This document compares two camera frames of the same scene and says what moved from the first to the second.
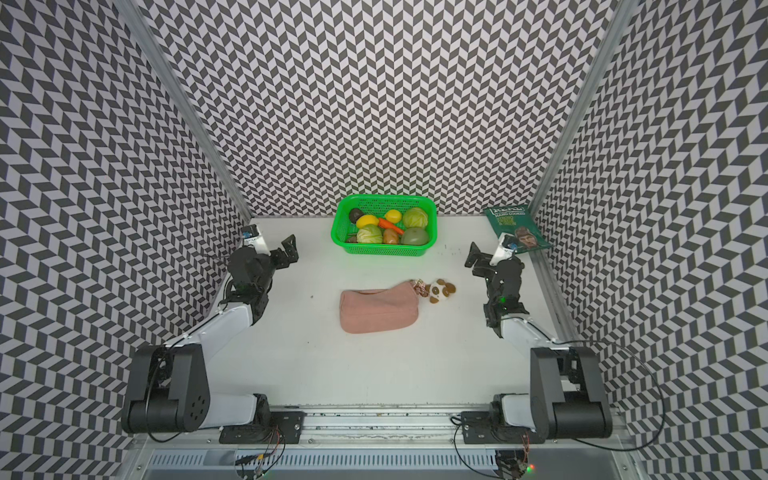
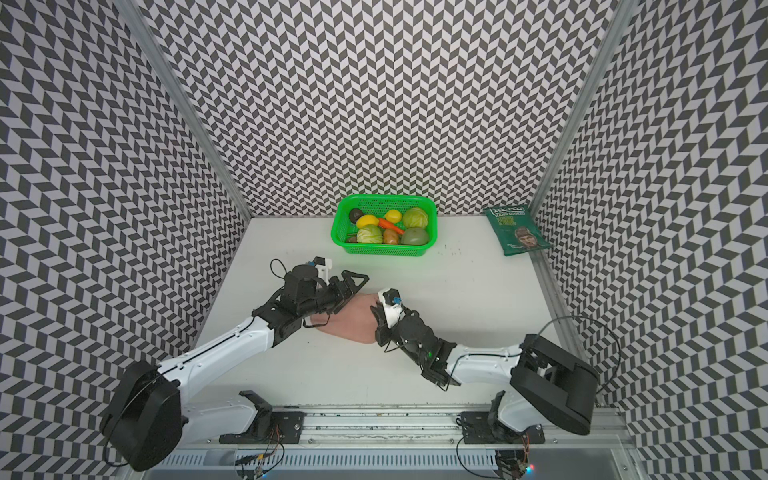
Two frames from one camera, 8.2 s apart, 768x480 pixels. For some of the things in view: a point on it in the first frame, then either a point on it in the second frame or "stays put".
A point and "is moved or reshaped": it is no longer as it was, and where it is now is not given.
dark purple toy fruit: x=354 y=214 stays put
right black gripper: x=483 y=260 -> x=382 y=328
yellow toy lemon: x=393 y=216 stays put
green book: x=518 y=222 stays put
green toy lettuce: x=369 y=233 stays put
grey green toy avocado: x=413 y=236 stays put
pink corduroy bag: x=364 y=311 is moved or reshaped
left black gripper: x=290 y=250 -> x=345 y=296
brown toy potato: x=390 y=236 stays put
